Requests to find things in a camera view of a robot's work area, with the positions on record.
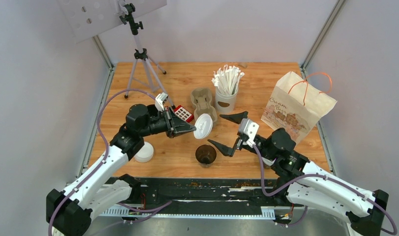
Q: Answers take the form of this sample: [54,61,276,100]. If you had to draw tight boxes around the red white block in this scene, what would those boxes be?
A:
[174,105,194,123]

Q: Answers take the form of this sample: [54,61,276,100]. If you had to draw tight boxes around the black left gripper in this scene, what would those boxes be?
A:
[139,106,196,139]

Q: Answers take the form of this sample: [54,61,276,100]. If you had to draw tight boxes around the white cup lid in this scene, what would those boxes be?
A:
[193,113,214,140]

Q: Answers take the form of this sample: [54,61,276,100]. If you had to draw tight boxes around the silver tripod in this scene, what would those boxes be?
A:
[118,0,168,94]

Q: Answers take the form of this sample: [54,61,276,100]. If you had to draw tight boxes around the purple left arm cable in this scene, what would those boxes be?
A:
[47,88,172,236]

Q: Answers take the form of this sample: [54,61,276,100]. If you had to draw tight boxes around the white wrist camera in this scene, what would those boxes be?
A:
[238,118,260,147]
[154,92,168,112]

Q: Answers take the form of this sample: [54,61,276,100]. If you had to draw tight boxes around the brown pulp cup carrier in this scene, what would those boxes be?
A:
[190,88,217,123]

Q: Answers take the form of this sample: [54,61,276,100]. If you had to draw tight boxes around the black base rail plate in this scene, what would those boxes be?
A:
[108,177,304,217]

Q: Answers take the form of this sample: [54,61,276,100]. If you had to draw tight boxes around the clear brown printed coffee cup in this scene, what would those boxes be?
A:
[195,145,216,168]

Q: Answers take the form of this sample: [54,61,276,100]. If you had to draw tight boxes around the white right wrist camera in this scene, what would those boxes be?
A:
[238,118,260,147]

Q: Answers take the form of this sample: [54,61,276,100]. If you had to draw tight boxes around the bundle of white wrapped straws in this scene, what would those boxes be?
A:
[211,64,245,96]

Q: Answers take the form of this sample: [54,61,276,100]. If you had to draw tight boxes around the grey perforated board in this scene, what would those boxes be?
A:
[58,0,167,43]

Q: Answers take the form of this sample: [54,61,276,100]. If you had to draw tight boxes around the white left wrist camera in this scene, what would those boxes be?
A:
[154,92,168,112]

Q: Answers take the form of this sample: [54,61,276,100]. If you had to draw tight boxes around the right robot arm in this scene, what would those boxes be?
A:
[209,111,398,236]

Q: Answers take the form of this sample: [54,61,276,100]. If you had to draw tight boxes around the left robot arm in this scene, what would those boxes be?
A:
[46,104,196,236]

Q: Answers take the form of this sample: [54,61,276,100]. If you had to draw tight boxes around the paper bag with orange handles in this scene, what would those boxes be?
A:
[261,71,337,144]

